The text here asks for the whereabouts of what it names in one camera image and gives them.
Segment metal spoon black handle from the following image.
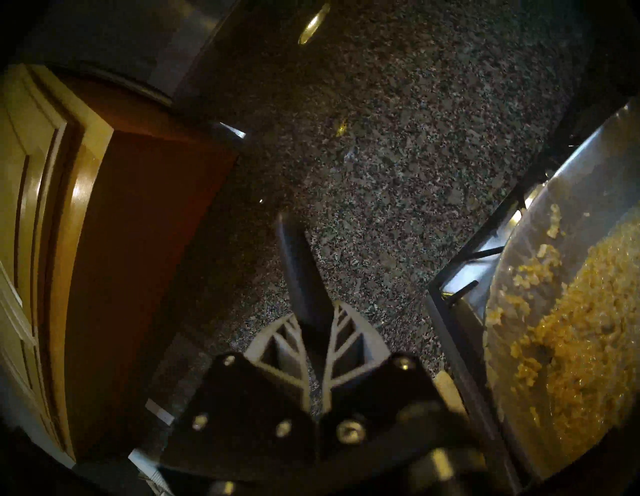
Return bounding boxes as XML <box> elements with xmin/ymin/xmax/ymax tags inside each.
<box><xmin>276</xmin><ymin>212</ymin><xmax>335</xmax><ymax>372</ymax></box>

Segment steel gas cooktop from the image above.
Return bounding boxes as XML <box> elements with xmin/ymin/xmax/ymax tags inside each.
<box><xmin>426</xmin><ymin>115</ymin><xmax>640</xmax><ymax>496</ymax></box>

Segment cooked oatmeal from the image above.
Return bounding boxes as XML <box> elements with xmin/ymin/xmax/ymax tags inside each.
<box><xmin>500</xmin><ymin>204</ymin><xmax>640</xmax><ymax>451</ymax></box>

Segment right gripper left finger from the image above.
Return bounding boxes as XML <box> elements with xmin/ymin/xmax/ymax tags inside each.
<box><xmin>243</xmin><ymin>312</ymin><xmax>312</xmax><ymax>415</ymax></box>

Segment stainless steel pot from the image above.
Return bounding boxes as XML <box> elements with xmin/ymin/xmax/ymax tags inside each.
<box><xmin>481</xmin><ymin>97</ymin><xmax>640</xmax><ymax>482</ymax></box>

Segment wooden wall cabinets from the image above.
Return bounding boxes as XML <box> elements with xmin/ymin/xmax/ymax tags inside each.
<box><xmin>0</xmin><ymin>62</ymin><xmax>242</xmax><ymax>469</ymax></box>

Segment yellow towel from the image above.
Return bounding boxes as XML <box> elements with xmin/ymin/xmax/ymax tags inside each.
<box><xmin>432</xmin><ymin>371</ymin><xmax>469</xmax><ymax>417</ymax></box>

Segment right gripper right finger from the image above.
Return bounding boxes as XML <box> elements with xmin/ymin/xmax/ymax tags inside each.
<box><xmin>322</xmin><ymin>300</ymin><xmax>392</xmax><ymax>408</ymax></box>

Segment steel range hood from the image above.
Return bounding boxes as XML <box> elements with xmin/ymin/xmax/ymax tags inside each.
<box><xmin>15</xmin><ymin>0</ymin><xmax>251</xmax><ymax>107</ymax></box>

